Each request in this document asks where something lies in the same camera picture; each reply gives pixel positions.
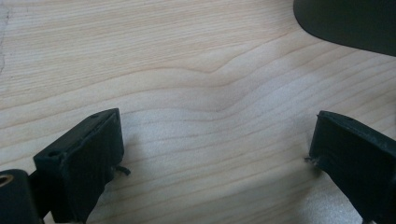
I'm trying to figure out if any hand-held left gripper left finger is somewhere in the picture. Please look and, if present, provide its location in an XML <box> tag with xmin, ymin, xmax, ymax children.
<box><xmin>33</xmin><ymin>107</ymin><xmax>125</xmax><ymax>224</ymax></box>

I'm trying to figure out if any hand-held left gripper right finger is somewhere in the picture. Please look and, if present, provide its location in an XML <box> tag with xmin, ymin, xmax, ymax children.
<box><xmin>306</xmin><ymin>110</ymin><xmax>396</xmax><ymax>224</ymax></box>

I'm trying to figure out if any black corner shelf rack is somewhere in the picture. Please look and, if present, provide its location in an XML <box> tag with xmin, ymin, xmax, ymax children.
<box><xmin>292</xmin><ymin>0</ymin><xmax>396</xmax><ymax>58</ymax></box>

